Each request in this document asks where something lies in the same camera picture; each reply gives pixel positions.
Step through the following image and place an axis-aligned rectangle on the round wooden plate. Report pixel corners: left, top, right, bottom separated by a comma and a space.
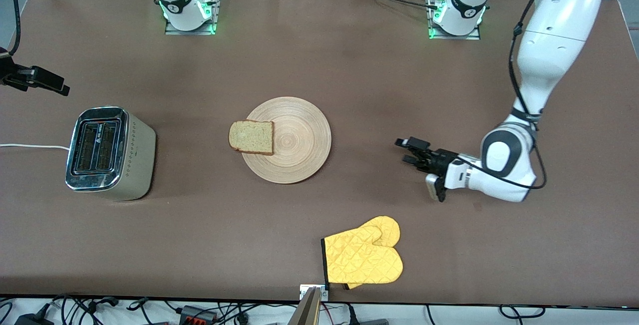
241, 96, 332, 185

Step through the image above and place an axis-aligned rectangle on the slice of brown-crust bread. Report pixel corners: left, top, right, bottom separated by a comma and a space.
229, 120, 275, 156

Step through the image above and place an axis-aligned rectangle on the silver two-slot toaster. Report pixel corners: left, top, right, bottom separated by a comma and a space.
65, 106, 157, 202

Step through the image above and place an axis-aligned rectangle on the yellow quilted oven mitt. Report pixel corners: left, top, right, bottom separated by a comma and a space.
344, 216, 401, 291
321, 225, 403, 286

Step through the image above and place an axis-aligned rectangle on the black power plug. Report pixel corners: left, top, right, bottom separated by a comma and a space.
348, 305, 390, 325

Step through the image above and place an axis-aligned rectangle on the black orange connector block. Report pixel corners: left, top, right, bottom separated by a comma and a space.
180, 305, 218, 324

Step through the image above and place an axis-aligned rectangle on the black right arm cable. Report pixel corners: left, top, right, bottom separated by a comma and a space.
0, 0, 21, 57

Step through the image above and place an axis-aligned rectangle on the white toaster power cord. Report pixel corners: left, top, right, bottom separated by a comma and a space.
0, 143, 70, 151

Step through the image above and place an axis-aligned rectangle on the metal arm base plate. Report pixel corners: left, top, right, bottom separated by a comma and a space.
428, 0, 482, 41
165, 0, 221, 36

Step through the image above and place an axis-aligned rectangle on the black looped floor cable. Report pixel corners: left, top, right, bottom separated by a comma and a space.
499, 305, 545, 320

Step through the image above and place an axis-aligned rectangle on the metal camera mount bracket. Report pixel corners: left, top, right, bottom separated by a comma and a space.
300, 284, 330, 302

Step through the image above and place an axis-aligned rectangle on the aluminium camera mount profile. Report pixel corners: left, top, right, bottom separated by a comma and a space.
287, 287, 322, 325

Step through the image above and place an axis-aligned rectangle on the black cable clip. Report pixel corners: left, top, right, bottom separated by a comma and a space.
87, 297, 120, 312

